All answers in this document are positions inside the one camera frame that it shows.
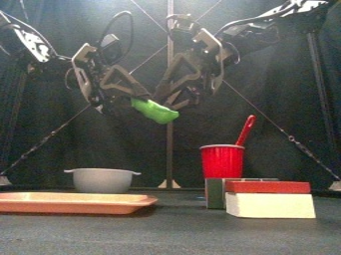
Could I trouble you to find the green toy pea pod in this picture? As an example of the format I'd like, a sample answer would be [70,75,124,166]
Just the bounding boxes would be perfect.
[130,97,181,126]

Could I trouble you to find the red plastic cup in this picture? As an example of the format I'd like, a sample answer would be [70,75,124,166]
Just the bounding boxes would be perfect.
[199,143,247,180]

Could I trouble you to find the dark green box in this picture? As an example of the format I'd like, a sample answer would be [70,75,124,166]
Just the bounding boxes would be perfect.
[204,177,280,210]

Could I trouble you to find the orange plastic tray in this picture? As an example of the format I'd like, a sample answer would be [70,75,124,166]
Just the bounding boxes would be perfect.
[0,191,161,215]

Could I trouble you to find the red and white box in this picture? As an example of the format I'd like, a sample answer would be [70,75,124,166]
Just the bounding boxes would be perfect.
[224,179,318,219]

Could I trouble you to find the black cable loop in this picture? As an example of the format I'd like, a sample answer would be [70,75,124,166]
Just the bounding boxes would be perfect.
[98,10,137,66]

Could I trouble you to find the metal frame pole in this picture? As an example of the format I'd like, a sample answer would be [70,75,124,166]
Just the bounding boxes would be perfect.
[158,0,182,190]

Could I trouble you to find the red spoon handle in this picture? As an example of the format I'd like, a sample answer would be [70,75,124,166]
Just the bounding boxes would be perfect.
[235,115,259,147]

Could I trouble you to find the grey bowl with handles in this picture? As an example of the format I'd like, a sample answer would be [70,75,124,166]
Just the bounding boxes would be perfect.
[63,167,144,194]

